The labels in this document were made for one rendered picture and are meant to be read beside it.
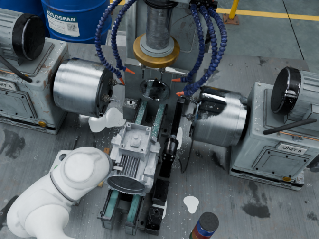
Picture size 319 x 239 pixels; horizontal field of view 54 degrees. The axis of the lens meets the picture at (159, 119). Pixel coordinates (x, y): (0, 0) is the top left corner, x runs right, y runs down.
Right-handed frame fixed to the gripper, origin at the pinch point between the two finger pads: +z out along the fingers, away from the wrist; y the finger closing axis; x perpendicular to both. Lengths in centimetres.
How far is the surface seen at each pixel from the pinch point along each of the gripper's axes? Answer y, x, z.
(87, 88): 19.6, -26.9, 13.2
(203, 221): -34.3, 9.1, -17.2
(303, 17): -135, -199, 243
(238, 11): -60, -186, 236
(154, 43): -5.6, -45.8, -4.6
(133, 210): -10.6, 16.8, 13.0
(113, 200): -1.8, 15.1, 14.1
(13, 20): 49, -44, -2
